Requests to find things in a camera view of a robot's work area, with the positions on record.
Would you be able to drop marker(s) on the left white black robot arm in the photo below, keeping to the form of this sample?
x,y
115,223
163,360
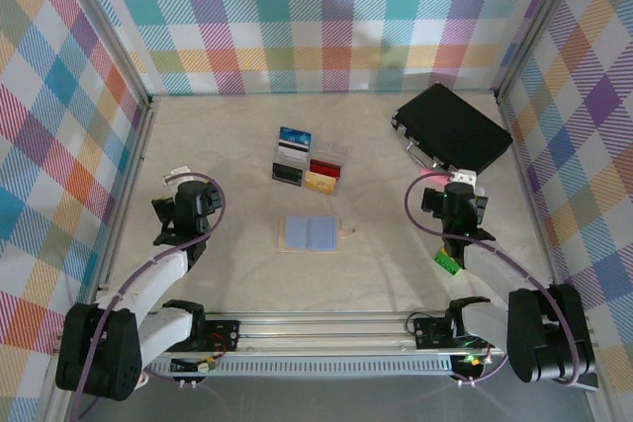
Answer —
x,y
158,274

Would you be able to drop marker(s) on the tan card holder blue lining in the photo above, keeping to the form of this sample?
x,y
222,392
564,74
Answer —
x,y
311,235

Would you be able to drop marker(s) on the blue credit card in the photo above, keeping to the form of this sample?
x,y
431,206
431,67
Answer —
x,y
295,134

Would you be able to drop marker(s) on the small wiring connector board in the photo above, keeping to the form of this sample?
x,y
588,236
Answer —
x,y
470,360
205,366

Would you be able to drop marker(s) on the aluminium side rail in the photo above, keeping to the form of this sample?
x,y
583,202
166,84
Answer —
x,y
126,185
531,204

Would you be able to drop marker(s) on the white card with black stripe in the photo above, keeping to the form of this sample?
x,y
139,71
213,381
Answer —
x,y
292,147

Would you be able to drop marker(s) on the clear acrylic card stand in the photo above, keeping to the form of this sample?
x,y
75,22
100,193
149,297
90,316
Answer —
x,y
334,150

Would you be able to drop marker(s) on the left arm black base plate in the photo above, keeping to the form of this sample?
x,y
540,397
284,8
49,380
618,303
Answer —
x,y
225,335

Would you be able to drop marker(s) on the black briefcase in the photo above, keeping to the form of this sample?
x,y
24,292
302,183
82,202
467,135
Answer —
x,y
455,130

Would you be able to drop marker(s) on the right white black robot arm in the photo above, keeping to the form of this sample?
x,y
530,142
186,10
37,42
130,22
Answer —
x,y
489,264

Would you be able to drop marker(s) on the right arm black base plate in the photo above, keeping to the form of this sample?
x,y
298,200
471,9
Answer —
x,y
425,333

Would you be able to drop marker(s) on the red card with dark stripe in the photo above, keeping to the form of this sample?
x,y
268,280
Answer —
x,y
326,167

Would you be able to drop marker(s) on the green yellow toy brick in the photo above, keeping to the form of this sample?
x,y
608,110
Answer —
x,y
447,264

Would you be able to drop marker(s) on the aluminium mounting rail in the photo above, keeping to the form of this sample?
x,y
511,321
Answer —
x,y
321,338

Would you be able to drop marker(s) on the aluminium frame post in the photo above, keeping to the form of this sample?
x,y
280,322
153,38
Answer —
x,y
539,22
106,31

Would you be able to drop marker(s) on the black card with grey stripe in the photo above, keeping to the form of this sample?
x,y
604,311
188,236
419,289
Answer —
x,y
288,175

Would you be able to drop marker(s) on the gold credit card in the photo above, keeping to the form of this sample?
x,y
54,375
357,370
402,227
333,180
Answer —
x,y
321,182

